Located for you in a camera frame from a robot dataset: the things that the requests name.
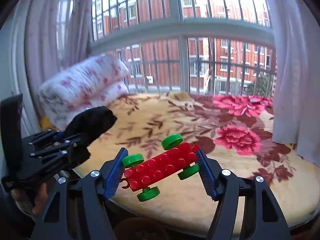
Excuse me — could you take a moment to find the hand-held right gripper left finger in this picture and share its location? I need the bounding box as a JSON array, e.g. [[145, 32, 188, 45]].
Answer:
[[32, 147, 130, 240]]

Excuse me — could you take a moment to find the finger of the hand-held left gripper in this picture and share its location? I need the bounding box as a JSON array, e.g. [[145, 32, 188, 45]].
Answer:
[[23, 142, 91, 184], [22, 129, 75, 148]]

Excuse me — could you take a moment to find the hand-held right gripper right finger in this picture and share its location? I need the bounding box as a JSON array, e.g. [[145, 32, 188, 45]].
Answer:
[[194, 149, 292, 240]]

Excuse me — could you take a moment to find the red toy brick car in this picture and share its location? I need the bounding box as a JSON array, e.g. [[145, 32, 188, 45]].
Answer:
[[121, 133, 200, 202]]

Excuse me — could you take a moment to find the black cloth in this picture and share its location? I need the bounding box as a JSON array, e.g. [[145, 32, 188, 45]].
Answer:
[[63, 106, 118, 166]]

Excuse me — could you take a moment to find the person's left hand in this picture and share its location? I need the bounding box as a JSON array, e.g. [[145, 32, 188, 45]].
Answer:
[[11, 182, 48, 215]]

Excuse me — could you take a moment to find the yellow floral plush blanket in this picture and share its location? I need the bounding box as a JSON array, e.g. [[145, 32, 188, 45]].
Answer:
[[72, 91, 318, 232]]

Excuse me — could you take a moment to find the folded floral quilt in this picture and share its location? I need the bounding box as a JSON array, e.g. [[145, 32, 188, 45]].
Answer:
[[38, 54, 130, 131]]

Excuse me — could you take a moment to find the sheer pink curtain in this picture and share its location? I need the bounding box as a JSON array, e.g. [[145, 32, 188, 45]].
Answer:
[[260, 0, 320, 168], [21, 0, 93, 107]]

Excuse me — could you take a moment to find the green tree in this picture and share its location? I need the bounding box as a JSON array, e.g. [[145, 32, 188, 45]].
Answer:
[[246, 73, 275, 97]]

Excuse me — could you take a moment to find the red brick apartment building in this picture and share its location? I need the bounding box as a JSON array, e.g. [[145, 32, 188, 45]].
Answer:
[[92, 0, 275, 95]]

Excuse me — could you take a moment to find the grey window frame with grille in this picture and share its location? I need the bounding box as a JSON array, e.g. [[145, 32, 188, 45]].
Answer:
[[89, 0, 276, 96]]

